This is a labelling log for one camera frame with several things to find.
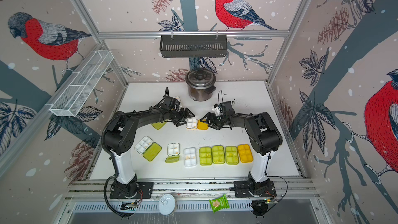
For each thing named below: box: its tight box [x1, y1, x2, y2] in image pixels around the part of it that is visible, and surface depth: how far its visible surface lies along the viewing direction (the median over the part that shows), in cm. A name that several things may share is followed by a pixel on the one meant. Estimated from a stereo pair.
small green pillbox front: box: [164, 142, 181, 164], surface depth 87 cm
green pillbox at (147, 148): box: [134, 135, 162, 162], surface depth 89 cm
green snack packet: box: [208, 193, 230, 214], surface depth 71 cm
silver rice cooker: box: [185, 67, 217, 102], surface depth 100 cm
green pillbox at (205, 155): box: [199, 146, 213, 166], surface depth 86 cm
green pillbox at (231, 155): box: [224, 145, 239, 165], surface depth 86 cm
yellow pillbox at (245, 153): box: [237, 144, 254, 164], surface depth 87 cm
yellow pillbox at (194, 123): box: [186, 118, 209, 130], surface depth 99 cm
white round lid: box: [158, 193, 176, 216], surface depth 67 cm
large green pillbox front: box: [211, 145, 225, 165], surface depth 86 cm
